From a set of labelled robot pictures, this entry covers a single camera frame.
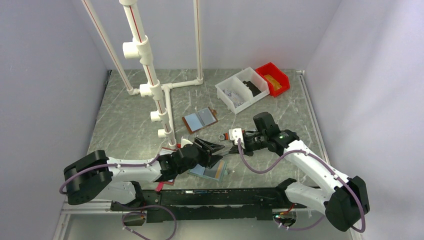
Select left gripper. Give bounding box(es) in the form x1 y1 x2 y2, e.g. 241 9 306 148
178 137 225 175

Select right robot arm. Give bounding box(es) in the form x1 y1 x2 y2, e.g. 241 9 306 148
228 112 370 233

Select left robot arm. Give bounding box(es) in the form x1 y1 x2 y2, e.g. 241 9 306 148
59 137 225 210

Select orange credit card in holder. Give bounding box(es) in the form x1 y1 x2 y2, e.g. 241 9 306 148
215 160 226 180

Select brown card holder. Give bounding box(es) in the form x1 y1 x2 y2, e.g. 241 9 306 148
181 107 218 134

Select red card holder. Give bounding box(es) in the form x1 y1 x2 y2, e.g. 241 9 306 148
155 147 178 186

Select grey parts in bin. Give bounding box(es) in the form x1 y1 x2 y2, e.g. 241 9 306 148
223 89 244 108

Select black part in bin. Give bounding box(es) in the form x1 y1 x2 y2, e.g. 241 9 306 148
243 81 261 97

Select white divided bin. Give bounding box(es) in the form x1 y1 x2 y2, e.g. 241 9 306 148
215 67 270 115

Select yellow item in red bin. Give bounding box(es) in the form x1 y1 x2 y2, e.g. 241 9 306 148
264 74 282 91

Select red plastic bin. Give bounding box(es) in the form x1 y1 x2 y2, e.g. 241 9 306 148
255 62 290 98

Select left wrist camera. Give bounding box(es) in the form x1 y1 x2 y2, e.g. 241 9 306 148
176 138 193 149

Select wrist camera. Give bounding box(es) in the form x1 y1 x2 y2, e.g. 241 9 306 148
176 138 193 149
228 128 245 149

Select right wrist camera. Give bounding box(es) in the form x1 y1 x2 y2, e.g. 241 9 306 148
228 128 245 149

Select red handled adjustable wrench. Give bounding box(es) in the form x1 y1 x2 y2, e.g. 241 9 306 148
218 132 230 141

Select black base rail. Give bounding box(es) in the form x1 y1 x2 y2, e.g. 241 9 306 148
110 187 293 223

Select white pvc pipe frame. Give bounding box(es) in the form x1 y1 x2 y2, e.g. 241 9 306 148
81 0 204 149

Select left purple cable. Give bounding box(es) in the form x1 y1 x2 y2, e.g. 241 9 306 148
58 152 178 239

